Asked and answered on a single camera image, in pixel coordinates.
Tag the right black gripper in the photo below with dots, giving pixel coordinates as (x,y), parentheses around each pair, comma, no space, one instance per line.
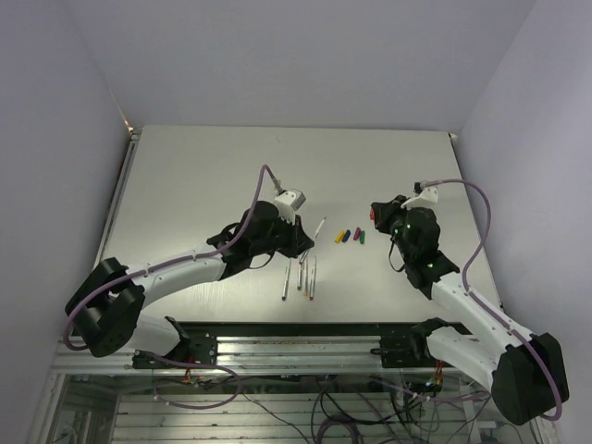
(386,211)

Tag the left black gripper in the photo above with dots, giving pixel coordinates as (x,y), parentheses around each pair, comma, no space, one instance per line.
(298,240)

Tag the red-end white pen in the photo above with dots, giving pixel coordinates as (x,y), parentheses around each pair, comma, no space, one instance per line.
(319,227)

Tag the blue-end white pen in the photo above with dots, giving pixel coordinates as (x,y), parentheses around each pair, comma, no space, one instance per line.
(286,282)

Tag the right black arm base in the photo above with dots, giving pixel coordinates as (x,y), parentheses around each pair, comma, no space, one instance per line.
(403,345)

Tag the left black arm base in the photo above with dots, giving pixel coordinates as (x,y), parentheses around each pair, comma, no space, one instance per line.
(162,343)

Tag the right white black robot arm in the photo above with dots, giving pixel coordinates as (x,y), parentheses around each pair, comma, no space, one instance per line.
(523,372)

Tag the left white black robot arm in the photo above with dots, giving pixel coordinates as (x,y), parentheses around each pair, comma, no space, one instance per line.
(107,310)

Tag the yellow-end white pen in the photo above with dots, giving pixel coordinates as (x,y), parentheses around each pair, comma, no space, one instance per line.
(305,277)

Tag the magenta-end white pen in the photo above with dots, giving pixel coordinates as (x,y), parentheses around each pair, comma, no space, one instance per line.
(313,280)

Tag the green-end white pen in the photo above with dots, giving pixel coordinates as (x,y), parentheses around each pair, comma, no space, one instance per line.
(301,271)

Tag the yellow pen cap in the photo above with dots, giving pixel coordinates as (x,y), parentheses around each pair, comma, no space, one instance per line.
(341,236)

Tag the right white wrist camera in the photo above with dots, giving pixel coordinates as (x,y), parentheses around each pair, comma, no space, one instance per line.
(424,197)

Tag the aluminium rail frame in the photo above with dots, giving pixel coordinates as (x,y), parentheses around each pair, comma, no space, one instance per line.
(286,372)

